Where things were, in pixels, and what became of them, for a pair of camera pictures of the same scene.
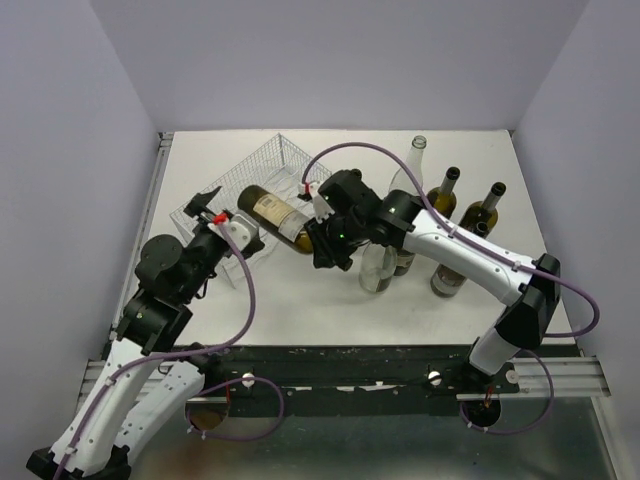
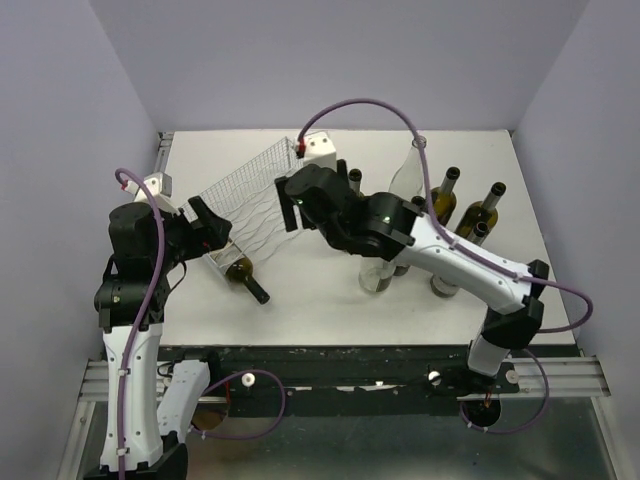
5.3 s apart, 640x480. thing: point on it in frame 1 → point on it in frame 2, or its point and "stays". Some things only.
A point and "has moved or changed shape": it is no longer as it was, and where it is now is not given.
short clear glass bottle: x=377 y=267 stays
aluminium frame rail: x=573 y=376 stays
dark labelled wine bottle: x=277 y=216 has moved or changed shape
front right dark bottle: x=446 y=283 stays
